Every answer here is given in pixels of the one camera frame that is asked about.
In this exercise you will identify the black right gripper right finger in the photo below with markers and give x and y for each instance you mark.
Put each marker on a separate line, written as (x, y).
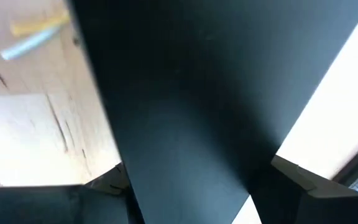
(322, 208)

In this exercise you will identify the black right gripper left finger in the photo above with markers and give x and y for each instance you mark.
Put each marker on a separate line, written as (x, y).
(42, 205)

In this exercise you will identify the black tray cover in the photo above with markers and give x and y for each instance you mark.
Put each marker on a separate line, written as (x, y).
(197, 109)

